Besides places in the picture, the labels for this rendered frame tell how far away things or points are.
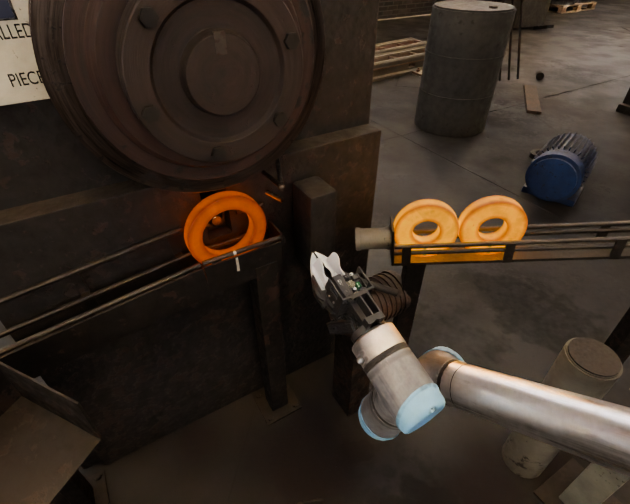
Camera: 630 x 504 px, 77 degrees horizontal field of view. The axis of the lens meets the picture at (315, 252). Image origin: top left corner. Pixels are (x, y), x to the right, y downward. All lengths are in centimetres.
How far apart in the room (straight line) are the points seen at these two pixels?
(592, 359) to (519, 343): 72
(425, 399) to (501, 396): 13
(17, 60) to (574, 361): 124
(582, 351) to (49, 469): 110
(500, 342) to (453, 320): 20
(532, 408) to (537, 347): 113
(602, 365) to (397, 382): 58
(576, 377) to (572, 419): 43
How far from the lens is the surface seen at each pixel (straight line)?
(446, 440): 149
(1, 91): 86
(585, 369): 111
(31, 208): 94
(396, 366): 70
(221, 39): 65
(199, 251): 92
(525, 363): 177
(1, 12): 84
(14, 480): 88
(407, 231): 101
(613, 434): 68
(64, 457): 85
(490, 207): 102
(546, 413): 72
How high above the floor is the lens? 128
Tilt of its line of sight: 39 degrees down
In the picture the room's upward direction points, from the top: straight up
